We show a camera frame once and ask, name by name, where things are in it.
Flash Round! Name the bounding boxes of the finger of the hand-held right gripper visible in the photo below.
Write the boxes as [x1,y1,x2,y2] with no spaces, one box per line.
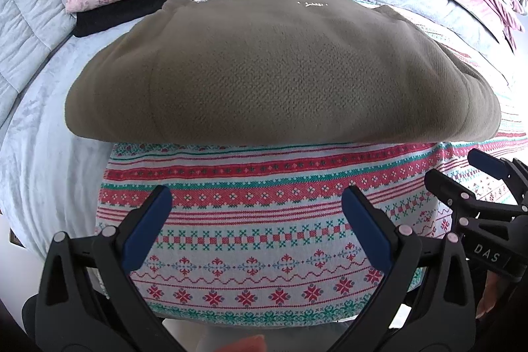
[468,148,528,214]
[424,168,518,217]

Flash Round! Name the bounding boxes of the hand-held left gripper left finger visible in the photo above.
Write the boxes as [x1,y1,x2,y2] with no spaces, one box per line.
[35,185,184,352]

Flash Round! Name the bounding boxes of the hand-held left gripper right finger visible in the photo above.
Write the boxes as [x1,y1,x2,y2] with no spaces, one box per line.
[342,185,488,352]

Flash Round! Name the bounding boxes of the olive fleece-lined jacket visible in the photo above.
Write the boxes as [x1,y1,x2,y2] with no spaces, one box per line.
[64,0,502,146]

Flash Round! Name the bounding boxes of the person's right hand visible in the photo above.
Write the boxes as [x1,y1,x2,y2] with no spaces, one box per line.
[478,273,511,320]

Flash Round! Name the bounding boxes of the red green patterned blanket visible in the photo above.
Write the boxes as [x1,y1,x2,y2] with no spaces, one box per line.
[95,0,528,328]

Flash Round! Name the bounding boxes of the white bed sheet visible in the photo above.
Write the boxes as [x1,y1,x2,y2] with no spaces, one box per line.
[0,0,166,268]

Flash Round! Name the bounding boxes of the black folded cloth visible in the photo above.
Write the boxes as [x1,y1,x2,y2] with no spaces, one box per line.
[73,0,261,38]

